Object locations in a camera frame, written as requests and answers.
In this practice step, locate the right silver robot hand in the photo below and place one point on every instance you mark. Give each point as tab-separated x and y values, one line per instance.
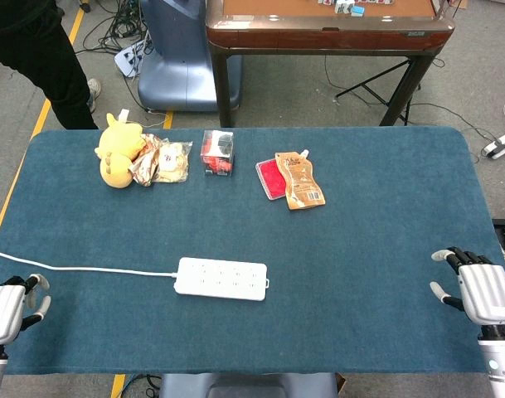
484	296

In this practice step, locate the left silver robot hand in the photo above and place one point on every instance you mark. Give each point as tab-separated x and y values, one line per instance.
3	309

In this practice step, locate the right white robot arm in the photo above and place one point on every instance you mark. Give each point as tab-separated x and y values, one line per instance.
499	360

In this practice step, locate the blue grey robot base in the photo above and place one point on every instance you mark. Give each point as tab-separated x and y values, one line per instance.
181	54

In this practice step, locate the white floor power strip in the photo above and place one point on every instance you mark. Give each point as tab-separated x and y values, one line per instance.
501	146

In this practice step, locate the white power strip with plugs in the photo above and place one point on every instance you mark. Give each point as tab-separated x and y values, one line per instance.
132	56

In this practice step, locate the yellow plush toy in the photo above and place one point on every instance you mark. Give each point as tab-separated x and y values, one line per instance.
116	153

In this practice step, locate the crumpled gold foil wrapper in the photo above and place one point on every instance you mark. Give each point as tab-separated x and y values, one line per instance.
146	161

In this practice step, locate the orange spouted drink pouch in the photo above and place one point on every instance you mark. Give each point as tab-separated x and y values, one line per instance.
302	182

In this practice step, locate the clear bag of snacks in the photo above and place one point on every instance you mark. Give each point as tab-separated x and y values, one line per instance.
173	161

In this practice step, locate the blue table cloth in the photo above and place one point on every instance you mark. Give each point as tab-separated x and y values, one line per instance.
252	290

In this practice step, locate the white sneaker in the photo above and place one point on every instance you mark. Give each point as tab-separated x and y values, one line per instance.
93	92

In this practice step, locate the red ink pad case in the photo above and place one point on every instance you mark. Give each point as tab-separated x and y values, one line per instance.
270	180

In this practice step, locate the grey robot chest base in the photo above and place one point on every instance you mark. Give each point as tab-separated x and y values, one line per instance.
248	385

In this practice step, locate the person in black trousers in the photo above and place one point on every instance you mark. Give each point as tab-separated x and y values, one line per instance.
32	54

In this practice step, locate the clear box with red toy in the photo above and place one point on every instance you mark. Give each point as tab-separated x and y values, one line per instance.
217	152

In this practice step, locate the brown mahjong table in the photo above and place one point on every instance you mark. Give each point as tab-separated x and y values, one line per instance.
326	29

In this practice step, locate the mahjong tiles pile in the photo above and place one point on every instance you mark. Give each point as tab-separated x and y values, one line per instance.
347	6

